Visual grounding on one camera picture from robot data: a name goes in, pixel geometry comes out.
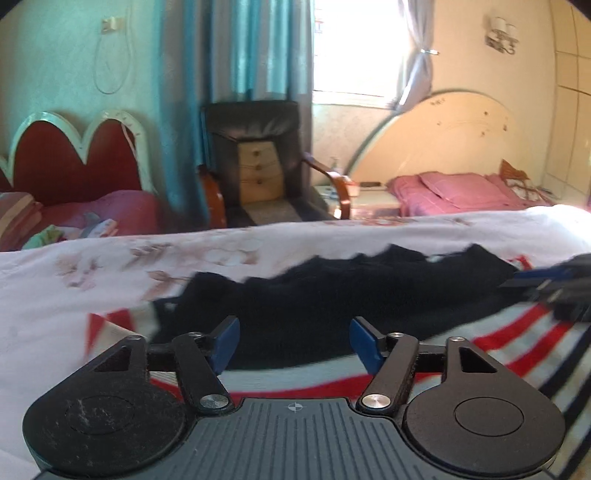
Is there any magenta pillow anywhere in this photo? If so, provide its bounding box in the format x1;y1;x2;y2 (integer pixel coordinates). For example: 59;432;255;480
41;189;162;236

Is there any white hanging cable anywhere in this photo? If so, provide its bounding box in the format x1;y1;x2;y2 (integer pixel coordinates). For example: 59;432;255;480
92;18;137;95

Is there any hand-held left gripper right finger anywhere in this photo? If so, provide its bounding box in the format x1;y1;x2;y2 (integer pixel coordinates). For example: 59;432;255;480
349;316;499;412

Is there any cream round headboard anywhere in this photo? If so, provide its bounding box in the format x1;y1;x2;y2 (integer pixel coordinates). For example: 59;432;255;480
348;89;525;185

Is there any cream wardrobe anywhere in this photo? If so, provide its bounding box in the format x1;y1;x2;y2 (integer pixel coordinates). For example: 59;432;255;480
540;0;591;197

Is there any small wooden drawer chest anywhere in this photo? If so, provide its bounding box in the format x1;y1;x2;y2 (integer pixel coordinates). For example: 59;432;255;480
238;140;282;204

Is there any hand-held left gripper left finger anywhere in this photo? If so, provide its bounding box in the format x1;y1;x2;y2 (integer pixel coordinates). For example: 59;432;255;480
87;316;241;413

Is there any striped pillow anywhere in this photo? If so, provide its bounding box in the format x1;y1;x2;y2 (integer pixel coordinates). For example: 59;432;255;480
0;191;42;251

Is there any cream nightstand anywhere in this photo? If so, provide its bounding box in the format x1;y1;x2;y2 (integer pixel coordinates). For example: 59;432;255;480
318;180;400;219

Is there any striped knit sweater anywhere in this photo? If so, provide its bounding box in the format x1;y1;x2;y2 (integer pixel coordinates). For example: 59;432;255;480
88;244;591;480

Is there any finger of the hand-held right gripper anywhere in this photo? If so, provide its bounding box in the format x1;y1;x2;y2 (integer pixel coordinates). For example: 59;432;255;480
499;265;578;291

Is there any colourful cloth bundle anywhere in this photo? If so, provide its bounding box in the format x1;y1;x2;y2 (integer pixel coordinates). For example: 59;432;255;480
23;212;118;250

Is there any teal curtain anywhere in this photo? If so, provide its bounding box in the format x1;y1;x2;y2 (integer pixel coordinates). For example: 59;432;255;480
157;0;317;227

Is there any double wall lamp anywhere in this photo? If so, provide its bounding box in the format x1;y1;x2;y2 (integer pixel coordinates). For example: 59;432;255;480
485;17;519;55

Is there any pink pillow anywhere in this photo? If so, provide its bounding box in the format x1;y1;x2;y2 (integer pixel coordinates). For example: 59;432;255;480
385;172;527;217

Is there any bright window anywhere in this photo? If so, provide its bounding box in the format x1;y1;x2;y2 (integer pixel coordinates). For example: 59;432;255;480
314;0;409;109

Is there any black leather armchair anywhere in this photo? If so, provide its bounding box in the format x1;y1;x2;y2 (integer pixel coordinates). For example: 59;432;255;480
198;100;352;228

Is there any red patterned cloth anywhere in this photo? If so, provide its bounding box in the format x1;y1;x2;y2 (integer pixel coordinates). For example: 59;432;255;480
501;159;550;199

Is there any tied grey curtain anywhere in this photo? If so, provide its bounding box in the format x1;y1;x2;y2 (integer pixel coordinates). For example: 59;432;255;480
392;0;439;112

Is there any red heart-shaped headboard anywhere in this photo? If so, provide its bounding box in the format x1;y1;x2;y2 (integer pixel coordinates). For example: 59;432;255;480
0;110;158;206

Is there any floral white bedspread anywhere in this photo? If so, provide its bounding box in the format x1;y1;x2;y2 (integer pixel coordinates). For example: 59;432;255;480
0;205;591;467

